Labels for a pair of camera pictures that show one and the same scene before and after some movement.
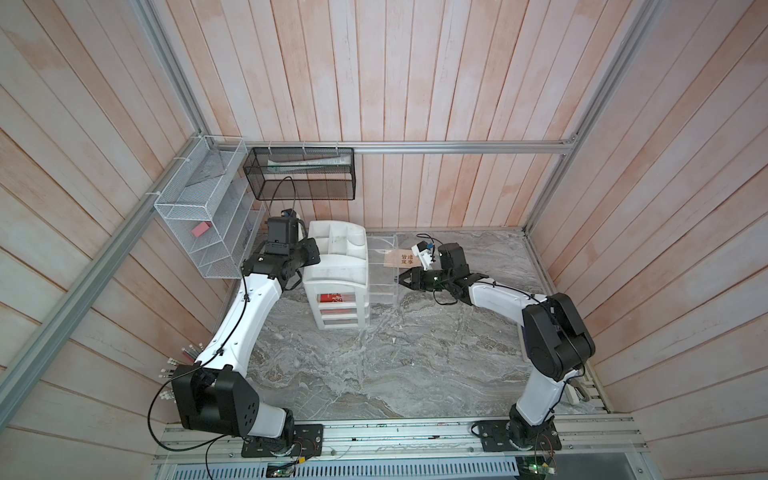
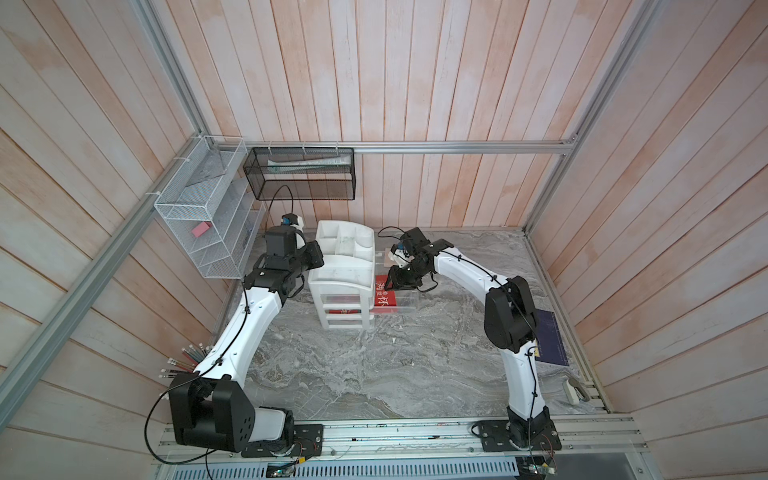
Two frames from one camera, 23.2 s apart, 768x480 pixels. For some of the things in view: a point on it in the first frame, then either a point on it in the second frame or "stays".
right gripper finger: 407,279 → 392,281
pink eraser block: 201,229 stays
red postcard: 331,298 → 385,300
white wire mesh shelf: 215,206 stays
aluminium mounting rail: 600,440 stays
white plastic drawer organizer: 337,283 stays
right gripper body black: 434,281 → 416,276
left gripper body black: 307,254 stays
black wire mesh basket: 301,173 stays
